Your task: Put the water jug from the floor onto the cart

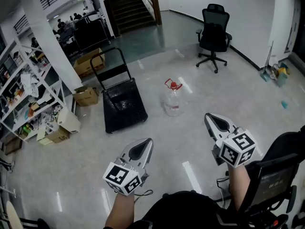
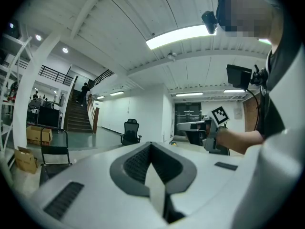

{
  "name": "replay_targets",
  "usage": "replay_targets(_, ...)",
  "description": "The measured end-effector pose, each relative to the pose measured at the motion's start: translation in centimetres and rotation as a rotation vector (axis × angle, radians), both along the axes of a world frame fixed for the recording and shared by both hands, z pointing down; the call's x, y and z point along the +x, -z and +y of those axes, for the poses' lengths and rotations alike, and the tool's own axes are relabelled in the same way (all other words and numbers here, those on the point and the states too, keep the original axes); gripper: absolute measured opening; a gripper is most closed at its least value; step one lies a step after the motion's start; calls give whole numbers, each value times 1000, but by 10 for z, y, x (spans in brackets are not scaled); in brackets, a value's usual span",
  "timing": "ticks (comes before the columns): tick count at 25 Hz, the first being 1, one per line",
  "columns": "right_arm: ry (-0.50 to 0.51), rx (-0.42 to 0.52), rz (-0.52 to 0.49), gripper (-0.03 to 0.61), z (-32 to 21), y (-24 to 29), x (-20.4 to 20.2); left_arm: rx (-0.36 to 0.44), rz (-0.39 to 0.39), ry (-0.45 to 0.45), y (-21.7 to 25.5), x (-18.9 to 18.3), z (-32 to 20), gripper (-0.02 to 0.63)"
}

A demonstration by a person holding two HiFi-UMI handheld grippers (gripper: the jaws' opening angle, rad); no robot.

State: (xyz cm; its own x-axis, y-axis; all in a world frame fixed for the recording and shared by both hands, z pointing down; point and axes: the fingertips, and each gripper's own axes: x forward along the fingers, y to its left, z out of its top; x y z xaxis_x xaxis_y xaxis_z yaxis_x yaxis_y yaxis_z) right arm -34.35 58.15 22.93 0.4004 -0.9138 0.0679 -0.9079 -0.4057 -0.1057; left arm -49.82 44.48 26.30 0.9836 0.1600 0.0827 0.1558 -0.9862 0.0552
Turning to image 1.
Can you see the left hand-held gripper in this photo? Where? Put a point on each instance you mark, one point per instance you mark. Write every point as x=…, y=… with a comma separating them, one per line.
x=121, y=175

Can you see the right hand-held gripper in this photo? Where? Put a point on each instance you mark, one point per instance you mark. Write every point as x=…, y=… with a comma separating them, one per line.
x=238, y=149

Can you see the black platform cart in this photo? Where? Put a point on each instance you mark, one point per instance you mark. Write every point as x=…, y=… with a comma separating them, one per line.
x=124, y=104

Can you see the clear water jug red cap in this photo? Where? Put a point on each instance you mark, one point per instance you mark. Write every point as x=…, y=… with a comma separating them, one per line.
x=172, y=101

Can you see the person's right forearm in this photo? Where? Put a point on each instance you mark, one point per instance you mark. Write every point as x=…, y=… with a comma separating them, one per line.
x=238, y=187

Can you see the person's left forearm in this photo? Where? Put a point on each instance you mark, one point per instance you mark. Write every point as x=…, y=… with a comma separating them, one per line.
x=120, y=211

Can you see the grey glossy floor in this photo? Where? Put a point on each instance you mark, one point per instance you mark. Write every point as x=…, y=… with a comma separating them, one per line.
x=181, y=147

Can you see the teal cloth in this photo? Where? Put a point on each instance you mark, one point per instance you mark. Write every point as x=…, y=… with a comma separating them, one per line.
x=284, y=104

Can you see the person's black clothing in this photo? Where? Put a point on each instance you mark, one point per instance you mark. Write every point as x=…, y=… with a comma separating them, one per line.
x=181, y=211

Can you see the small open cardboard box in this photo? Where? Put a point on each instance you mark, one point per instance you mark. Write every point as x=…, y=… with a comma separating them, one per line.
x=85, y=95

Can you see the black wheelchair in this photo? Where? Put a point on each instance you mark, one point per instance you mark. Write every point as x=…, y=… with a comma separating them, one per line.
x=274, y=180

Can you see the white carton box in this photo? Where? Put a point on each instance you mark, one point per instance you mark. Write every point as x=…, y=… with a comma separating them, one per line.
x=69, y=121

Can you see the green waste bin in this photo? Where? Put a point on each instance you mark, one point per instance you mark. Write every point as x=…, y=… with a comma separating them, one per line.
x=282, y=76

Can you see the black mesh office chair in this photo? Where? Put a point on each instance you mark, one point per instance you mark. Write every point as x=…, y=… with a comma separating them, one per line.
x=213, y=36

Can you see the flat printed cardboard box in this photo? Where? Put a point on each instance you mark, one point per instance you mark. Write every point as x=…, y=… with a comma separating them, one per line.
x=58, y=136

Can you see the large open cardboard box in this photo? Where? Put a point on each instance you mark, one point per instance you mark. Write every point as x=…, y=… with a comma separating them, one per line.
x=87, y=63

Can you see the black rolling cabinet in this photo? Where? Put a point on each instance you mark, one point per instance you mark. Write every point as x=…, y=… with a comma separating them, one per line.
x=91, y=33

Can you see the brown cardboard box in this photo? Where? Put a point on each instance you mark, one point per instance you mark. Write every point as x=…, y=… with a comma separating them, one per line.
x=13, y=145

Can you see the white metal storage shelf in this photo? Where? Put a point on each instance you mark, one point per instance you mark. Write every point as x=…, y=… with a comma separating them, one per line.
x=26, y=89

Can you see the wooden staircase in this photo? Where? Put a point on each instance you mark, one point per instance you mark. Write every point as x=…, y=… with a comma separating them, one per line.
x=131, y=8

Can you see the pale wooden board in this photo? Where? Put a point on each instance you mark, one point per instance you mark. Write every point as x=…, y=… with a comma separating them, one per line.
x=13, y=216

